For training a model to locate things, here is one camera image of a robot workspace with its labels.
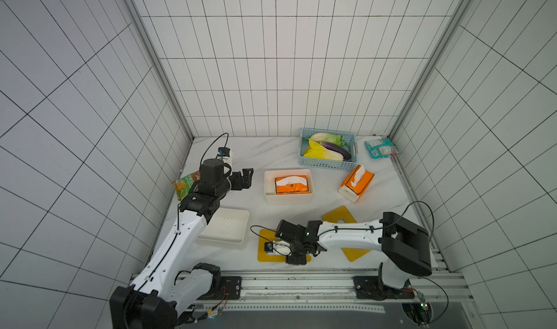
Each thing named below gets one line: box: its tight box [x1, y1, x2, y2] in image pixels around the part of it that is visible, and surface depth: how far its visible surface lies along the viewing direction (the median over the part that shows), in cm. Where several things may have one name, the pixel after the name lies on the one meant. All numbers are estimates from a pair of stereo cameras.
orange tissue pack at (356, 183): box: [337, 164, 375, 204], surface depth 94 cm
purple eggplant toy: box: [322, 141, 352, 161], surface depth 109 cm
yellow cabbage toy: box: [303, 138, 344, 161], surface depth 105 cm
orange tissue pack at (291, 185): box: [274, 175, 310, 195], surface depth 92 cm
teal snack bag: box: [364, 138, 400, 159], surface depth 113 cm
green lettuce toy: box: [303, 132, 346, 147], surface depth 112 cm
